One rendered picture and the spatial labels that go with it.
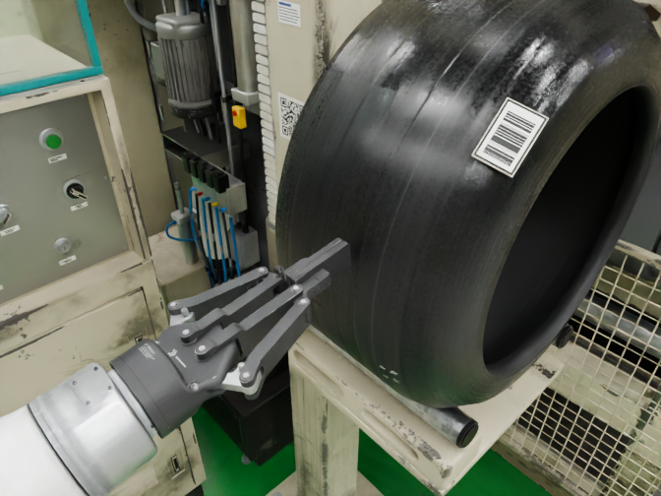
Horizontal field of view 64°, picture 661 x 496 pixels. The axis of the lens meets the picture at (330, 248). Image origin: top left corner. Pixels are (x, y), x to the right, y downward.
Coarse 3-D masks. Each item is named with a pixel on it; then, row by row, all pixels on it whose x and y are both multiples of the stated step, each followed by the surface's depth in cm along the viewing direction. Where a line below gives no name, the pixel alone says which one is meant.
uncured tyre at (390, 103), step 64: (448, 0) 56; (512, 0) 53; (576, 0) 51; (384, 64) 54; (448, 64) 50; (512, 64) 47; (576, 64) 48; (640, 64) 55; (320, 128) 56; (384, 128) 51; (448, 128) 47; (576, 128) 50; (640, 128) 70; (320, 192) 56; (384, 192) 51; (448, 192) 47; (512, 192) 48; (576, 192) 90; (640, 192) 81; (384, 256) 51; (448, 256) 49; (512, 256) 96; (576, 256) 89; (320, 320) 66; (384, 320) 54; (448, 320) 52; (512, 320) 90; (448, 384) 59
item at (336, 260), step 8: (336, 248) 51; (344, 248) 52; (328, 256) 51; (336, 256) 51; (344, 256) 52; (312, 264) 50; (320, 264) 50; (328, 264) 51; (336, 264) 52; (344, 264) 53; (304, 272) 49; (312, 272) 50; (336, 272) 53; (296, 280) 49; (304, 280) 50
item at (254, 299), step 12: (276, 276) 50; (252, 288) 49; (264, 288) 49; (240, 300) 48; (252, 300) 48; (264, 300) 49; (216, 312) 46; (228, 312) 47; (240, 312) 47; (252, 312) 49; (192, 324) 45; (204, 324) 45; (228, 324) 47; (180, 336) 44; (192, 336) 44
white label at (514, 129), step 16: (512, 112) 46; (528, 112) 46; (496, 128) 46; (512, 128) 46; (528, 128) 45; (480, 144) 46; (496, 144) 46; (512, 144) 46; (528, 144) 45; (480, 160) 46; (496, 160) 46; (512, 160) 45
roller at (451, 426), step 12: (324, 336) 89; (336, 348) 88; (384, 384) 81; (396, 396) 80; (420, 408) 77; (432, 408) 76; (444, 408) 75; (456, 408) 75; (432, 420) 76; (444, 420) 74; (456, 420) 74; (468, 420) 74; (444, 432) 74; (456, 432) 73; (468, 432) 73; (456, 444) 73; (468, 444) 75
